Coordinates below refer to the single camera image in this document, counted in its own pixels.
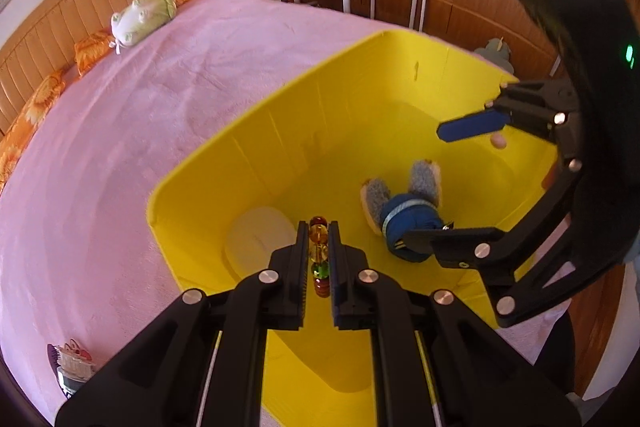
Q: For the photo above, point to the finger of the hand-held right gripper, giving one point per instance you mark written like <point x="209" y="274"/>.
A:
<point x="470" y="249"/>
<point x="475" y="125"/>

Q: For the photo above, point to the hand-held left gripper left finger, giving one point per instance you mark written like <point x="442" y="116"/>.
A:
<point x="300" y="257"/>

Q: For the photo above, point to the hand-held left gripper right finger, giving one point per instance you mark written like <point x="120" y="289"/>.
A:
<point x="337" y="267"/>

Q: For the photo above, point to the white round compact case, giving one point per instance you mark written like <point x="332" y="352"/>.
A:
<point x="260" y="237"/>

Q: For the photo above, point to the blue plush hair clip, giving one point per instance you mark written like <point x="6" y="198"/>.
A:
<point x="405" y="219"/>

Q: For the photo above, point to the yellow plastic bin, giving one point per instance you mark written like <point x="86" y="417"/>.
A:
<point x="300" y="147"/>

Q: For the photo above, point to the navy powder puff case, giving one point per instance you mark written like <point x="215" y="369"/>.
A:
<point x="72" y="384"/>

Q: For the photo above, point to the grey green plush toy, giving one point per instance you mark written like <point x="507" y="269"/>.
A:
<point x="492" y="54"/>

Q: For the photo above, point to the clear plastic hair claw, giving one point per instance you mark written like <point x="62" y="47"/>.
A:
<point x="75" y="357"/>

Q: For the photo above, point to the cabbage plush toy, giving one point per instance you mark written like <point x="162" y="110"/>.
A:
<point x="142" y="19"/>

